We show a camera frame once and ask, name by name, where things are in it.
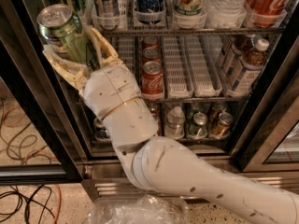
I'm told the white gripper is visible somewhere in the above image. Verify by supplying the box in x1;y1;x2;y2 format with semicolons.
43;25;141;119

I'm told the black cable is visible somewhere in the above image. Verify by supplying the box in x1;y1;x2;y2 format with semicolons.
0;96;56;224

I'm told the front coca-cola can middle shelf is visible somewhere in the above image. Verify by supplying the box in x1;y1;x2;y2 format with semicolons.
141;62;164;94

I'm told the tea bottle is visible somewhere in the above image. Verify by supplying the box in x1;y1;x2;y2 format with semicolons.
228;38;269;92
218;35;254;74

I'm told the clear plastic bin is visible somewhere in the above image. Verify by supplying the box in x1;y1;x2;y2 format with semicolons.
88;194;190;224

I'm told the silver slim can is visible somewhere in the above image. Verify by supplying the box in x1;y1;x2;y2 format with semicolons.
93;0;119;18

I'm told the red can bottom shelf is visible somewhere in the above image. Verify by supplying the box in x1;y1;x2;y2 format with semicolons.
149;103;161;135

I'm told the orange cable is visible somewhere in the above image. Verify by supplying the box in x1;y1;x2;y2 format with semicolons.
0;105;63;224

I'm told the front right tea bottle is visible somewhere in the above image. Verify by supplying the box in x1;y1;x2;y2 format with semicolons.
228;38;269;92

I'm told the glass fridge door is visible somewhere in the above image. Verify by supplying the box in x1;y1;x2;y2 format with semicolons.
0;0;84;185

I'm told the rear right tea bottle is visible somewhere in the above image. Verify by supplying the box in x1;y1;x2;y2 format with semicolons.
218;35;254;74

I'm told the white empty shelf tray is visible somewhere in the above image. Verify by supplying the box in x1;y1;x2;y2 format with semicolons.
162;36;193;99
116;37;135;72
184;36;222;98

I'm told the blue can bottom shelf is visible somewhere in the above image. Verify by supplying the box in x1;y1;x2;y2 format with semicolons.
93;118;110;141

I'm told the green soda can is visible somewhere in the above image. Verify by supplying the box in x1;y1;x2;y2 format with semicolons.
37;4;99;71

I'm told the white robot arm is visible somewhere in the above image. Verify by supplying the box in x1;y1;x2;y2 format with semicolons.
43;26;299;224

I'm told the bronze can bottom shelf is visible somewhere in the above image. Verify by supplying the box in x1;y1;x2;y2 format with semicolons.
210;112;234;139

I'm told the water bottle bottom shelf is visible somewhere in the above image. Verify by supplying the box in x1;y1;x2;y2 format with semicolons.
164;106;185;139

